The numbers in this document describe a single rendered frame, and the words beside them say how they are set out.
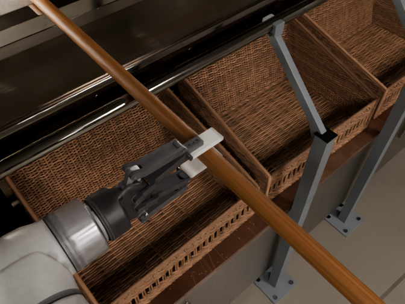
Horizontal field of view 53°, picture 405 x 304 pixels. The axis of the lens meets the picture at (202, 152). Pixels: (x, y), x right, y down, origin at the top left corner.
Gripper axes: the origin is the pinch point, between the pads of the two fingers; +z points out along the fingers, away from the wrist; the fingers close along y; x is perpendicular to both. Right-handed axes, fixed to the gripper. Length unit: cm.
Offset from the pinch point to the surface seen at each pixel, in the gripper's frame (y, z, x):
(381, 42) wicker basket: 61, 138, -35
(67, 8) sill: 2, 5, -57
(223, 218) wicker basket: 46.6, 13.9, -7.3
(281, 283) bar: 118, 42, 3
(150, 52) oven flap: 24, 26, -55
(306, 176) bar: 41, 38, 0
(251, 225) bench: 61, 25, -6
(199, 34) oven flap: 24, 44, -53
